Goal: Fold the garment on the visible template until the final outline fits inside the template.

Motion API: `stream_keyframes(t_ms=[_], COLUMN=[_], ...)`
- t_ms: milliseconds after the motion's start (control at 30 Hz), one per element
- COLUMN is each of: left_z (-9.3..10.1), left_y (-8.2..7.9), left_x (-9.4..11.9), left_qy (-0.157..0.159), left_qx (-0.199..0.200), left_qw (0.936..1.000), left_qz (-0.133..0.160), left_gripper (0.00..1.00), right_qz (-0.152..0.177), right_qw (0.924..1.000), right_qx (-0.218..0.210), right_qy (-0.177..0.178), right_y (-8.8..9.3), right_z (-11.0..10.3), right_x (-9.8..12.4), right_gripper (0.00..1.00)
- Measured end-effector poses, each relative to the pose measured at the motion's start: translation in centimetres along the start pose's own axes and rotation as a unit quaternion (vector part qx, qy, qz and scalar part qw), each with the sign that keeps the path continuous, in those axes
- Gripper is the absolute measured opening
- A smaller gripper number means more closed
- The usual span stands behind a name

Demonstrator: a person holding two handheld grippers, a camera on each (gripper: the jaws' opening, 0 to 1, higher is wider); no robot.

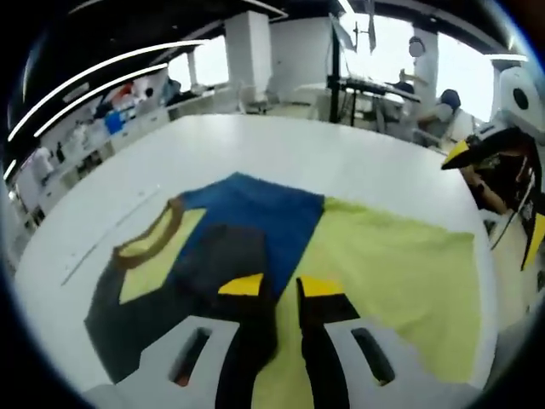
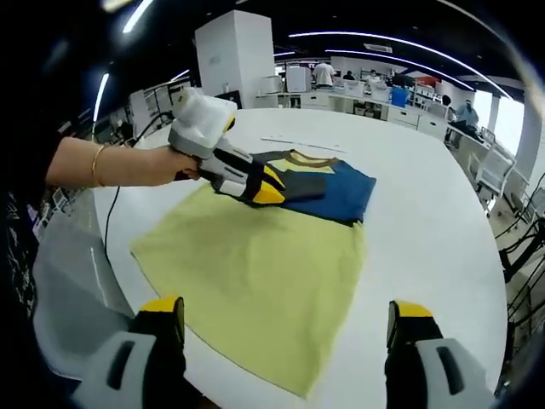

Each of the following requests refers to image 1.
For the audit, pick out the white square pillar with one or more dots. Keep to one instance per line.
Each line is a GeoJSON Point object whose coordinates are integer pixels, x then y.
{"type": "Point", "coordinates": [249, 55]}

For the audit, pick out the blue storage box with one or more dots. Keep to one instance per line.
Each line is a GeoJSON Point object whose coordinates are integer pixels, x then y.
{"type": "Point", "coordinates": [113, 122]}

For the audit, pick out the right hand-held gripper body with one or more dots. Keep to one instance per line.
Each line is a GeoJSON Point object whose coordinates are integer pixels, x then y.
{"type": "Point", "coordinates": [521, 106]}

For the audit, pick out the long curved ceiling light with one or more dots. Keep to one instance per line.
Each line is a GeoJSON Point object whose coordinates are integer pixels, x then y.
{"type": "Point", "coordinates": [170, 44]}

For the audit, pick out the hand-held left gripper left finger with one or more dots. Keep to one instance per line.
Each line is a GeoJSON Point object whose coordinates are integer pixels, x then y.
{"type": "Point", "coordinates": [242, 341]}

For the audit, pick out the person's black printed shirt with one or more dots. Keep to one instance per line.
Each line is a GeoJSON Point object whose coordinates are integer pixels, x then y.
{"type": "Point", "coordinates": [511, 179]}

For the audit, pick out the black pole stand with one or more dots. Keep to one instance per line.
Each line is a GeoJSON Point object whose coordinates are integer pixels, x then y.
{"type": "Point", "coordinates": [335, 85]}

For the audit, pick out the short curved ceiling light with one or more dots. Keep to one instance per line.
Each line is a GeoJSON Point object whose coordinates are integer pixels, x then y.
{"type": "Point", "coordinates": [127, 76]}

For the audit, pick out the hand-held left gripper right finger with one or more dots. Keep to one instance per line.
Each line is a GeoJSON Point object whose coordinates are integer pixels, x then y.
{"type": "Point", "coordinates": [323, 341]}

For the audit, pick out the yellow blue grey garment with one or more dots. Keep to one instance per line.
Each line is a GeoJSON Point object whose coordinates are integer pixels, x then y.
{"type": "Point", "coordinates": [383, 264]}

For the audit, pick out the white counter cabinet row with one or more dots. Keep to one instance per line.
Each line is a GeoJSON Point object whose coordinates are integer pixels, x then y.
{"type": "Point", "coordinates": [147, 121]}

